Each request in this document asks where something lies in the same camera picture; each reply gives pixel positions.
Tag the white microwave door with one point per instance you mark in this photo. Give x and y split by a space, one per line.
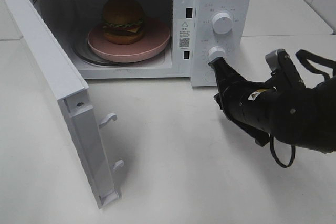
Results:
70 91

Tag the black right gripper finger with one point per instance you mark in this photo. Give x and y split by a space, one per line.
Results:
223 71

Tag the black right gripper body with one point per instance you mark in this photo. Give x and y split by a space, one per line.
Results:
246 104

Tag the toy burger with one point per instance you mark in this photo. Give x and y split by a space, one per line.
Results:
123 21

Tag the white microwave oven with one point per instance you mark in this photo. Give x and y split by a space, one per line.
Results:
190 25

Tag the round white door button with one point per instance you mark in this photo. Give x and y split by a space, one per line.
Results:
210 77

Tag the glass microwave turntable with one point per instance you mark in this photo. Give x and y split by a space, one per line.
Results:
82 49

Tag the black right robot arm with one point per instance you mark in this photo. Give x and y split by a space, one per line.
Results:
282 107

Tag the pink round plate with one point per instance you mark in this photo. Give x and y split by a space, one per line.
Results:
156 38

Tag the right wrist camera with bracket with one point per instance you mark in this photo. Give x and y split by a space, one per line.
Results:
284 75

